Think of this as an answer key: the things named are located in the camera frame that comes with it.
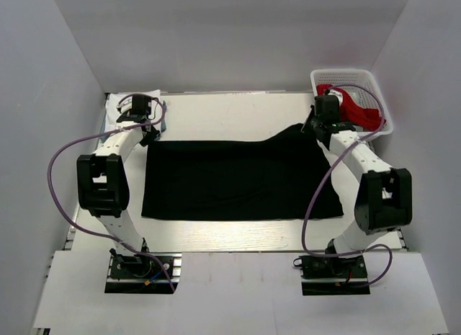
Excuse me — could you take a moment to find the folded white t shirt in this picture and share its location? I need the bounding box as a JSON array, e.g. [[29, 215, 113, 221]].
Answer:
[[104, 89, 164, 132]]

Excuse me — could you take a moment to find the black t shirt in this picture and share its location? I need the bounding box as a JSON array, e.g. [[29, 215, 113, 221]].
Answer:
[[141, 124, 330, 221]]

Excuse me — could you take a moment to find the red t shirt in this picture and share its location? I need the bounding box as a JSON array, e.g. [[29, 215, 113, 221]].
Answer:
[[329, 87, 382, 131]]

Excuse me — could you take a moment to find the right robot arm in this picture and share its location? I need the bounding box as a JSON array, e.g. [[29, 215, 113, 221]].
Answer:
[[303, 95, 412, 277]]

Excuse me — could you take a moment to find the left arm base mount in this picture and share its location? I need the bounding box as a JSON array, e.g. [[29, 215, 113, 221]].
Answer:
[[104, 249, 182, 295]]

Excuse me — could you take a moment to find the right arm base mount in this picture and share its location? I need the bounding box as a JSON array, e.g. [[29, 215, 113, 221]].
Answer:
[[293, 255, 370, 296]]

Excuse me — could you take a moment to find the folded light blue t shirt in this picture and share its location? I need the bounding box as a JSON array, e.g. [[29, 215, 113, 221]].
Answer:
[[104, 98, 167, 133]]

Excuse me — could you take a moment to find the white plastic basket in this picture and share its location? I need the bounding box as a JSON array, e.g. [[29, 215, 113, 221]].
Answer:
[[310, 68, 393, 136]]

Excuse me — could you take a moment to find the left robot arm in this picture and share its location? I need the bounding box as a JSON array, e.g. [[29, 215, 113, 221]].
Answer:
[[76, 93, 165, 277]]

